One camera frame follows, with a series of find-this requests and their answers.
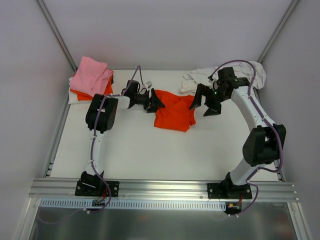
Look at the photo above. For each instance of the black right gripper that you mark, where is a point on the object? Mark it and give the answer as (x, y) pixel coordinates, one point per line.
(210, 96)

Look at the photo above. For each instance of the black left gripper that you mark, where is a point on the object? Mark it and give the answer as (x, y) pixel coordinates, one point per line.
(149, 100)

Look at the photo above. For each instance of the orange t shirt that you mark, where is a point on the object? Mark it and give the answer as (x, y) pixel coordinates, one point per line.
(176, 115)
(93, 83)

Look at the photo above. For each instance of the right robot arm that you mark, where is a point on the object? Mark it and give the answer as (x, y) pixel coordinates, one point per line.
(264, 144)

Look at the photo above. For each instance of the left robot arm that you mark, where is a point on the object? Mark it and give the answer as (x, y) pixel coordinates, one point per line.
(100, 119)

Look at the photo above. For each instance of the crumpled white t shirt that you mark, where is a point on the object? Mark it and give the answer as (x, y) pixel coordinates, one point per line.
(241, 69)

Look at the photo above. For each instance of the folded pink t shirt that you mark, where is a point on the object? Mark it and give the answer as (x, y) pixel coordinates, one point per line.
(89, 65)

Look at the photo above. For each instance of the folded orange t shirt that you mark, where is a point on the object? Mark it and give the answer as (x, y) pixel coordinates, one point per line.
(93, 83)

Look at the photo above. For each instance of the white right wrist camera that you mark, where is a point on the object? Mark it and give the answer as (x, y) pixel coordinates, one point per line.
(214, 84)

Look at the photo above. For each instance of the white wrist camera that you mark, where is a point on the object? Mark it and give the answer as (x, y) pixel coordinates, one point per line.
(214, 84)
(147, 85)

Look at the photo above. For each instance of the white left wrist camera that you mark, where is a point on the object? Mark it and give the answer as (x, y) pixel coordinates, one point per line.
(147, 85)

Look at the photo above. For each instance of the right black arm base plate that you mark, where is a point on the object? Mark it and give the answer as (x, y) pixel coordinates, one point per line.
(224, 191)

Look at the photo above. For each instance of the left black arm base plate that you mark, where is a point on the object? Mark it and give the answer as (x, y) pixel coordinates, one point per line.
(112, 188)

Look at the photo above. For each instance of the right corner frame post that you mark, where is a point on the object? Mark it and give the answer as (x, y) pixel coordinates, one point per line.
(278, 29)

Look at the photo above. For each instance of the white slotted cable duct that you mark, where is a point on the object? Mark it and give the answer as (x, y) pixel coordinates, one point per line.
(131, 204)

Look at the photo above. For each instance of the aluminium mounting rail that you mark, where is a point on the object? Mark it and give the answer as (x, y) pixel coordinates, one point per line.
(176, 190)

